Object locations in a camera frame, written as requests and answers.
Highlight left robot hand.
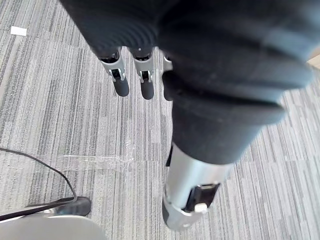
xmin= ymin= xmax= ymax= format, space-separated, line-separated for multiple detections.
xmin=58 ymin=0 xmax=320 ymax=232

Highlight clear tape strip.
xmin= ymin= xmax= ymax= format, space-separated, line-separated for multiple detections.
xmin=58 ymin=142 xmax=137 ymax=173

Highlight dark robot foot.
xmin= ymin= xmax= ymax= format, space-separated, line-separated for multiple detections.
xmin=51 ymin=196 xmax=92 ymax=217

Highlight white paper tag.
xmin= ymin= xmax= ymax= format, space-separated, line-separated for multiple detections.
xmin=10 ymin=25 xmax=28 ymax=36

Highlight silver robot leg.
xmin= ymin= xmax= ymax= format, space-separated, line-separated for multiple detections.
xmin=0 ymin=212 xmax=109 ymax=240

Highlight black cable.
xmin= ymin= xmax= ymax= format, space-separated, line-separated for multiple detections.
xmin=0 ymin=147 xmax=77 ymax=203

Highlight black strap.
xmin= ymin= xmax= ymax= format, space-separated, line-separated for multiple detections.
xmin=0 ymin=196 xmax=81 ymax=222

